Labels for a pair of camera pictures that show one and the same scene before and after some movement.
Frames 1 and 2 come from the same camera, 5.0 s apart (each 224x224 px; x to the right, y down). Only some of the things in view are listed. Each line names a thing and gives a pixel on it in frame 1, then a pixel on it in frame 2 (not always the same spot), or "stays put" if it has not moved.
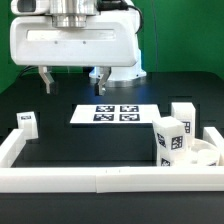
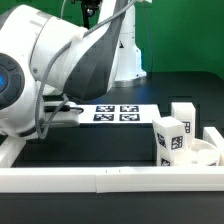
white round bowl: (201, 153) stays put
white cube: (169, 132) stays put
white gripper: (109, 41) -> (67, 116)
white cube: (185, 112) stays put
